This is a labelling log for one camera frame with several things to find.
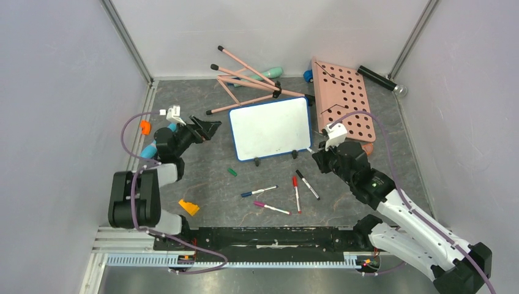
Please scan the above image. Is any pink perforated board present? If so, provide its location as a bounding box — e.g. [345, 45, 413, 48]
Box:
[311, 57, 376, 143]

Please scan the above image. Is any green marker cap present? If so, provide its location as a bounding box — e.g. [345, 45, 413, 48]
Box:
[227, 168, 237, 176]

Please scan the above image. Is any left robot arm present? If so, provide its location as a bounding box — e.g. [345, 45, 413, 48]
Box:
[108, 116, 221, 250]

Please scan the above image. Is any red whiteboard marker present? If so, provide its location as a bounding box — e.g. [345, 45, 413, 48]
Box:
[292, 176, 302, 214]

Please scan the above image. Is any pink whiteboard marker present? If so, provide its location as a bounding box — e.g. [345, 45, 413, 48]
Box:
[253, 201, 291, 215]

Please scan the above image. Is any orange tape roll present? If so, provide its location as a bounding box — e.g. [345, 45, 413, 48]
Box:
[361, 143, 374, 156]

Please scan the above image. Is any pink folding tripod stand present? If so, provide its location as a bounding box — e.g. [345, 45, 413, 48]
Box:
[206, 45, 316, 115]

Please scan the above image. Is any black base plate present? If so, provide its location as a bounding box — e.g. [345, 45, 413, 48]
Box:
[153, 225, 390, 263]

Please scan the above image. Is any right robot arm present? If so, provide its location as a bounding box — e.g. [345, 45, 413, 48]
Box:
[312, 141, 495, 293]

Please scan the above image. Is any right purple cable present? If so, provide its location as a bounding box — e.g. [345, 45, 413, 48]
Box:
[327, 110, 498, 294]

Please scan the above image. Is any blue whiteboard marker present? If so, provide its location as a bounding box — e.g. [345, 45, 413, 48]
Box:
[240, 185, 278, 198]

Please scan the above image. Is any black whiteboard marker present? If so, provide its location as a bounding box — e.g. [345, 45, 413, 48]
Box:
[296, 169, 321, 201]

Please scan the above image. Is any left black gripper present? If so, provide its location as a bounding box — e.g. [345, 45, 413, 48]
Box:
[173, 115, 221, 157]

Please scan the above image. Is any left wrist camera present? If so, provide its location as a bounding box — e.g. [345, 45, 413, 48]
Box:
[159, 105, 186, 126]

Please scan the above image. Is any blue cylindrical tool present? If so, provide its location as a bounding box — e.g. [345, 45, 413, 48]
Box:
[140, 123, 177, 159]

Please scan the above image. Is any blue toy car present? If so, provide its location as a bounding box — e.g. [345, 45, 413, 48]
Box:
[303, 70, 313, 83]

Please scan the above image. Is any yellow plastic wedge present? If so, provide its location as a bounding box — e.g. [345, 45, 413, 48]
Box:
[178, 199, 200, 216]

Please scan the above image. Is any orange clip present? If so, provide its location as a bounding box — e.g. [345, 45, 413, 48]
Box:
[140, 120, 152, 136]

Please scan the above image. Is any mint green bottle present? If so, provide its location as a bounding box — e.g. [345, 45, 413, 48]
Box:
[228, 67, 283, 87]

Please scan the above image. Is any black flashlight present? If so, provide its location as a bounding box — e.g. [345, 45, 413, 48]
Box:
[357, 66, 408, 97]

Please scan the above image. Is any blue framed whiteboard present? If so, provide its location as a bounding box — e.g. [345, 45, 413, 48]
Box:
[228, 97, 312, 162]

